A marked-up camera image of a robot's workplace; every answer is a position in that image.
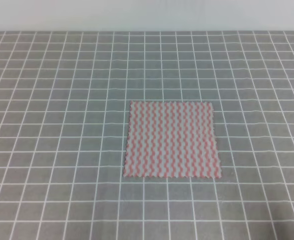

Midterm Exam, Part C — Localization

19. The pink white wavy striped towel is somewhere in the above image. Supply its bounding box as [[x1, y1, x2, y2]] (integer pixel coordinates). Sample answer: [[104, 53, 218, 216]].
[[123, 101, 222, 179]]

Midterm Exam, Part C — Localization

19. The grey grid tablecloth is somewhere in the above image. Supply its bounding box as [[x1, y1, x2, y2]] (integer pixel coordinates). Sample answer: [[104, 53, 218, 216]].
[[0, 31, 294, 240]]

